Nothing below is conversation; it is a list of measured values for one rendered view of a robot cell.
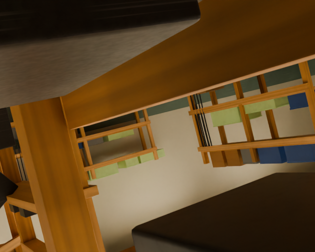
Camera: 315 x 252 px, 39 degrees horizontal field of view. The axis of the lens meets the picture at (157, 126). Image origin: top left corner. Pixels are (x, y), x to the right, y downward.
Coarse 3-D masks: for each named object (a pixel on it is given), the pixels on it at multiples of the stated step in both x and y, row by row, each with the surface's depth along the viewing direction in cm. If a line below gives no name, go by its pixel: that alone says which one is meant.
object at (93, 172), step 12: (84, 132) 875; (108, 132) 895; (120, 132) 918; (132, 132) 932; (84, 144) 873; (144, 144) 982; (120, 156) 905; (132, 156) 914; (144, 156) 938; (156, 156) 945; (84, 168) 864; (96, 168) 885; (108, 168) 896
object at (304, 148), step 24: (192, 96) 684; (240, 96) 580; (264, 96) 533; (288, 96) 513; (312, 96) 478; (216, 120) 638; (240, 120) 596; (312, 120) 482; (240, 144) 593; (264, 144) 552; (288, 144) 523; (312, 144) 502
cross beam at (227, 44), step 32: (224, 0) 43; (256, 0) 39; (288, 0) 36; (192, 32) 48; (224, 32) 44; (256, 32) 40; (288, 32) 37; (128, 64) 63; (160, 64) 56; (192, 64) 50; (224, 64) 45; (256, 64) 41; (288, 64) 41; (64, 96) 91; (96, 96) 76; (128, 96) 66; (160, 96) 58
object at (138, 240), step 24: (240, 192) 27; (264, 192) 26; (288, 192) 24; (312, 192) 23; (168, 216) 26; (192, 216) 24; (216, 216) 23; (240, 216) 22; (264, 216) 21; (288, 216) 20; (312, 216) 19; (144, 240) 24; (168, 240) 22; (192, 240) 20; (216, 240) 19; (240, 240) 18; (264, 240) 18; (288, 240) 17; (312, 240) 16
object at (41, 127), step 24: (24, 120) 90; (48, 120) 93; (24, 144) 93; (48, 144) 92; (48, 168) 92; (72, 168) 94; (48, 192) 91; (72, 192) 93; (48, 216) 91; (72, 216) 93; (48, 240) 94; (72, 240) 92
